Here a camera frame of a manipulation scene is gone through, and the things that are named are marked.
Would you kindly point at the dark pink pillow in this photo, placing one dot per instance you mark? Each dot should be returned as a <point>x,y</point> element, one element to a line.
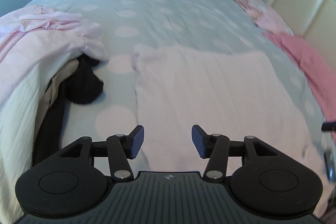
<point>309,61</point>

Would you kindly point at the cream garment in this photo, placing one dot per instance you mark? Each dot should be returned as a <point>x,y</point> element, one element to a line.
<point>21,121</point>

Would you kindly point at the bed with polka dot duvet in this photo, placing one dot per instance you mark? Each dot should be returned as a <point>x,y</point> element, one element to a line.
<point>157,16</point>

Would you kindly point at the pink lace-trimmed nightgown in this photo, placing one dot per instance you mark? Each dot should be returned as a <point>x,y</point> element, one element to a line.
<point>210,87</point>

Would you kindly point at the smartphone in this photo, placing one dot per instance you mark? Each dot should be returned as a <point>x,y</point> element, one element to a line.
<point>330,169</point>

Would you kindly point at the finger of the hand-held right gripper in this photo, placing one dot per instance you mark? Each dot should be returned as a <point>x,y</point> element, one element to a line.
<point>329,126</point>

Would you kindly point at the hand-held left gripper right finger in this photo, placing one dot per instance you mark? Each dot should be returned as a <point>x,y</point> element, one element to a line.
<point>198,141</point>

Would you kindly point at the light pink printed pillow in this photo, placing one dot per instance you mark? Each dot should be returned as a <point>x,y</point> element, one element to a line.
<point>265,16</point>

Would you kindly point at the black garment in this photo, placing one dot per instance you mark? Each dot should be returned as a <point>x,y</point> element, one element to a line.
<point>84,87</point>

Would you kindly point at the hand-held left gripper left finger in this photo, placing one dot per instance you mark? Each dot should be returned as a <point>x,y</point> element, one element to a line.
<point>137,141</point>

